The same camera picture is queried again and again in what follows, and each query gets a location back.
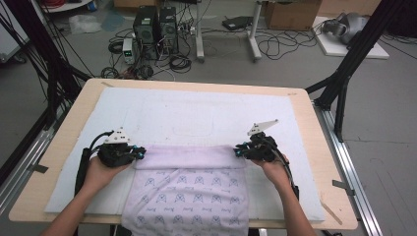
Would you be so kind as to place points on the grey headset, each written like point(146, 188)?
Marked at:
point(347, 26)

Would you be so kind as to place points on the white cabinet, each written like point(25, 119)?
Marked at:
point(8, 42)

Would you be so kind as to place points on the white floor board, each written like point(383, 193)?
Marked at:
point(334, 49)

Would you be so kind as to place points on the lavender printed cloth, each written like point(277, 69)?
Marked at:
point(187, 196)

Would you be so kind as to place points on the black flat device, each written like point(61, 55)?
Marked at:
point(237, 23)

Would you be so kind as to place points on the black frame stand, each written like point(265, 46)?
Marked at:
point(360, 42)
point(42, 49)

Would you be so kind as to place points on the black computer tower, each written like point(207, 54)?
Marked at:
point(146, 29)
point(168, 31)

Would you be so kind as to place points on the person's right hand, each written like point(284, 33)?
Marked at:
point(277, 173)

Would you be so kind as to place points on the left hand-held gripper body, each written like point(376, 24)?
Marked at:
point(114, 154)

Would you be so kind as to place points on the teal sheet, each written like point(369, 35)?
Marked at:
point(113, 21)

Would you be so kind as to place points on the white foam mat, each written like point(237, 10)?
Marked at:
point(183, 111)

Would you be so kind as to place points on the white power supply unit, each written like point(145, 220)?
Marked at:
point(128, 49)

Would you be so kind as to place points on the white desk leg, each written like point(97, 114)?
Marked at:
point(199, 32)
point(253, 36)

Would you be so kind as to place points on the clear plastic bag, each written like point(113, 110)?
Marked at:
point(83, 23)

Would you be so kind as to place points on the round white table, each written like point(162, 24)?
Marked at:
point(72, 6)

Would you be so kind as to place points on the person's left hand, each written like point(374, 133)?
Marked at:
point(98, 175)

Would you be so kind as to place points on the aluminium rail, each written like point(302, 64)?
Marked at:
point(347, 170)
point(36, 144)

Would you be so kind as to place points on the brown cardboard box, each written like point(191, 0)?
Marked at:
point(347, 6)
point(291, 14)
point(134, 3)

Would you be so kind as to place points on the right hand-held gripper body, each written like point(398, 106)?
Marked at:
point(262, 149)

